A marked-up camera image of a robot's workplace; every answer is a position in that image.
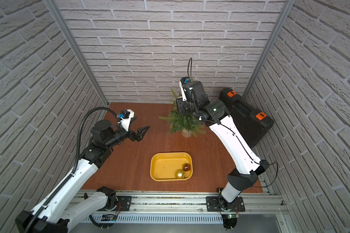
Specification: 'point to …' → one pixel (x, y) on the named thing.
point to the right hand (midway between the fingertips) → (184, 101)
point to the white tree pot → (185, 133)
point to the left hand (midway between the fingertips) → (144, 120)
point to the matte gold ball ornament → (180, 174)
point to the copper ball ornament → (186, 167)
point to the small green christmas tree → (181, 122)
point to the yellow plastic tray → (164, 166)
